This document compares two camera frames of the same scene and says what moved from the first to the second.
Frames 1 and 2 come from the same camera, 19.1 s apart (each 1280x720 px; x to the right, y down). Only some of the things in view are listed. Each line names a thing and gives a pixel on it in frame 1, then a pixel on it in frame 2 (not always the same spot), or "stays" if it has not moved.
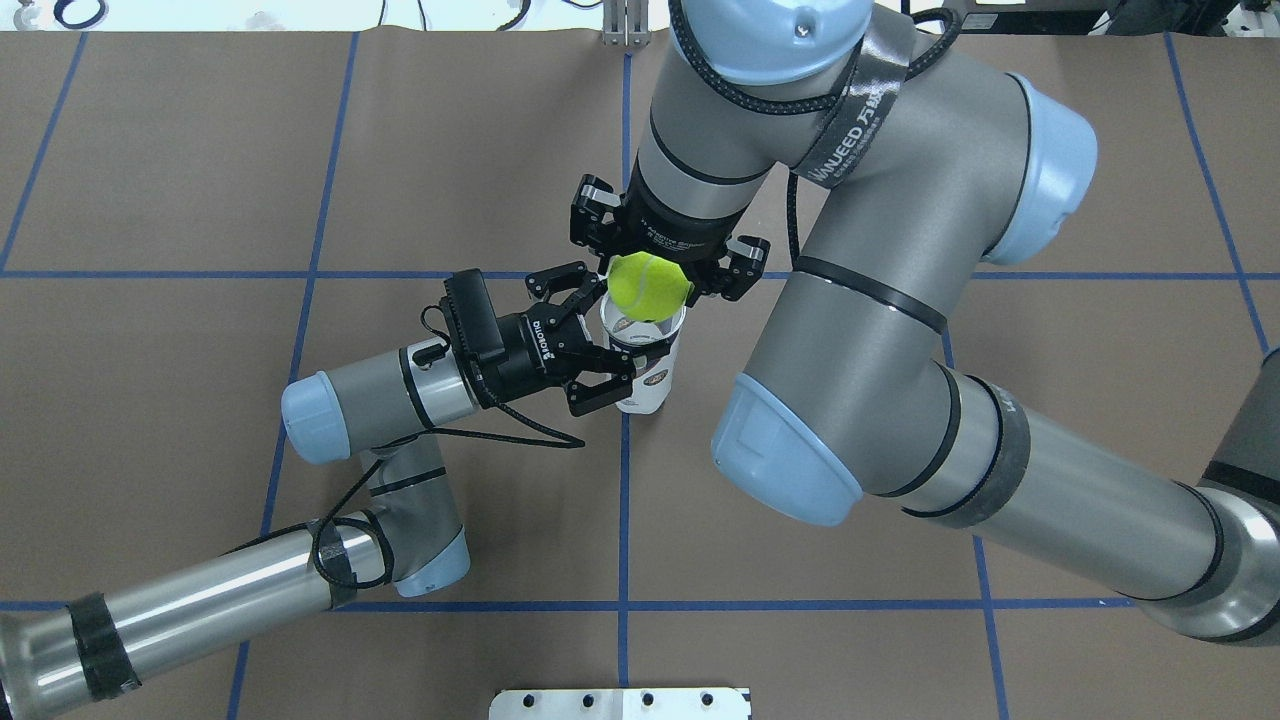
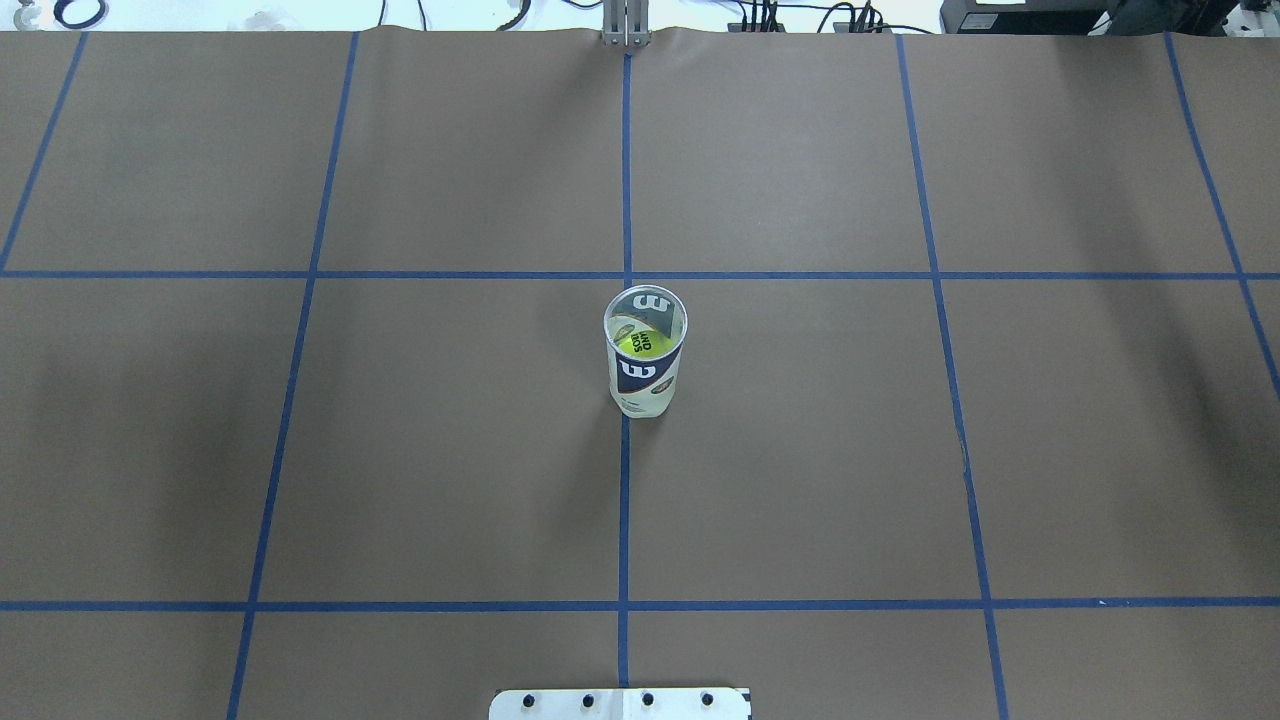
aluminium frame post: (626, 23) stays
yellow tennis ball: (647, 288) → (645, 344)
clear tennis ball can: (651, 342) stays
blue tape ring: (61, 4) stays
